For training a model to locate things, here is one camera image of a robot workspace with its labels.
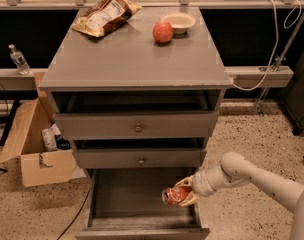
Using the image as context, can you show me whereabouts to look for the grey drawer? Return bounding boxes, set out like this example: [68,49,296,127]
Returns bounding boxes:
[73,137,207,169]
[76,167,209,240]
[55,91,218,140]

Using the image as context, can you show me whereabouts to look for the can inside cardboard box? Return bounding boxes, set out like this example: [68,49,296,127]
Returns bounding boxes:
[42,128,57,152]

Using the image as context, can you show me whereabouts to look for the red apple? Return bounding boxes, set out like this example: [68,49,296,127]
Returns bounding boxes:
[152,22,173,43]

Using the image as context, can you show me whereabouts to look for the clear water bottle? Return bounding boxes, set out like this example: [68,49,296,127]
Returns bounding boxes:
[9,44,30,75]

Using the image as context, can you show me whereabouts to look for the red coke can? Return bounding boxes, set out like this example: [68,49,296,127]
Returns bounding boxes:
[162,186,191,206]

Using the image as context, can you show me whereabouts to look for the grey top drawer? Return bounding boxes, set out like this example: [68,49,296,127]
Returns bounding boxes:
[55,91,218,140]

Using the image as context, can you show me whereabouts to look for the open cardboard box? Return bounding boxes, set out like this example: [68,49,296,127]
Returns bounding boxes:
[0,71,87,188]

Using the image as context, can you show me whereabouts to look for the white bowl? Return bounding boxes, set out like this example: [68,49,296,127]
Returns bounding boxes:
[160,12,196,35]

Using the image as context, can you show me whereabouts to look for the brown chip bag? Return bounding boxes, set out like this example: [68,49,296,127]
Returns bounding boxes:
[72,0,142,38]

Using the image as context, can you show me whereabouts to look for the metal stand pole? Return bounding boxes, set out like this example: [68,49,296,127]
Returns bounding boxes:
[255,11,304,116]

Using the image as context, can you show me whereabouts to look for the grey bottom drawer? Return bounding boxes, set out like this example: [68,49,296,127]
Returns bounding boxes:
[76,167,209,240]

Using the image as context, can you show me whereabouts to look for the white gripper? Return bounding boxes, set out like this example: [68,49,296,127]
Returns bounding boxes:
[175,171,215,207]

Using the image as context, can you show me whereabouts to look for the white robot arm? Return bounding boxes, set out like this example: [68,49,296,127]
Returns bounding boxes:
[176,152,304,240]

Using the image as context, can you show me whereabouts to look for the grey drawer cabinet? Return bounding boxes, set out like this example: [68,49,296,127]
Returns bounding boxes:
[38,6,234,240]

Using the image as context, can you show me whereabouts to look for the grey middle drawer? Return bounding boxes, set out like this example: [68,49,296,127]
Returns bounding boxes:
[73,137,207,169]

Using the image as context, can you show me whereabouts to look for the black floor cable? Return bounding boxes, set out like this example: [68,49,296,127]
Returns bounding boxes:
[55,188,91,240]

